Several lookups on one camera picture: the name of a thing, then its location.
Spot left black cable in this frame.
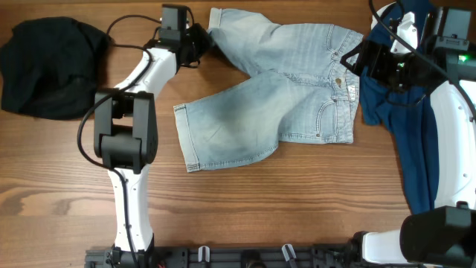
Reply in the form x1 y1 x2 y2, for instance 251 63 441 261
76 14 163 268

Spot black crumpled garment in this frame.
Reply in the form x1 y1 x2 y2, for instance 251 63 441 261
1 17 110 120

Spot light blue denim shorts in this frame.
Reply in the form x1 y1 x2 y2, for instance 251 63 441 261
174 8 363 172

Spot dark blue t-shirt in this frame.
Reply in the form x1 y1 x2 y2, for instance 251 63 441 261
358 0 469 268

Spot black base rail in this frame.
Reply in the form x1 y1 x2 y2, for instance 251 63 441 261
84 243 410 268

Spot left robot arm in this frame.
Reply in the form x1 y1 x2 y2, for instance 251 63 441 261
94 4 212 267

